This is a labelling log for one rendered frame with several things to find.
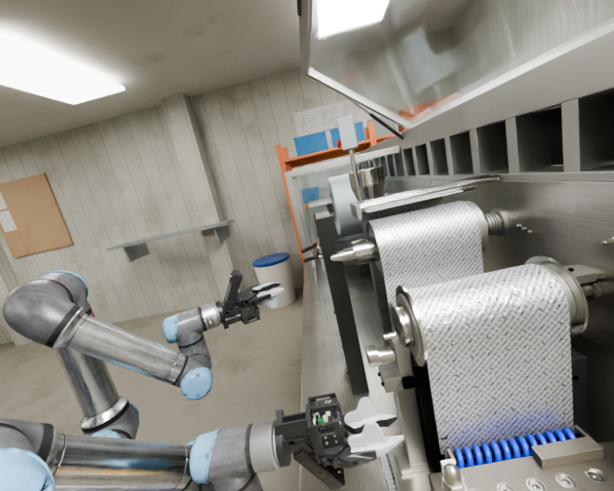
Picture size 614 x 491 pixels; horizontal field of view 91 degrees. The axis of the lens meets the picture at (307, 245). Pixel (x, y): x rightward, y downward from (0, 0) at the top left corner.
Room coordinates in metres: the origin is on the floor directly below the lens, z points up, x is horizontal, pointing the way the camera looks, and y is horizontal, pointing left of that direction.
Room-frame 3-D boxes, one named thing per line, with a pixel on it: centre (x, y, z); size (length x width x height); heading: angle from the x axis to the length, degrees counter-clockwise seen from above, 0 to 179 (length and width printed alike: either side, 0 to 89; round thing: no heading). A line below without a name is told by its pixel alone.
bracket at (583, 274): (0.49, -0.45, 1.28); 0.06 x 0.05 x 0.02; 87
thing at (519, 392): (0.44, -0.27, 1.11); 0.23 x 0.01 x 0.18; 87
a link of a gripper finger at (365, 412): (0.47, -0.04, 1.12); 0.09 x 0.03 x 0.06; 96
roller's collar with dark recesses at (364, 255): (0.75, -0.14, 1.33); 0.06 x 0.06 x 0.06; 87
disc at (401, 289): (0.50, -0.15, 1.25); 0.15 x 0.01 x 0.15; 177
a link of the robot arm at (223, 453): (0.45, 0.22, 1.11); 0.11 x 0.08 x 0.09; 87
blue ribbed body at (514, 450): (0.41, -0.27, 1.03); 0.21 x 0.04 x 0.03; 87
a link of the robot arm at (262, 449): (0.45, 0.15, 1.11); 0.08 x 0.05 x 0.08; 177
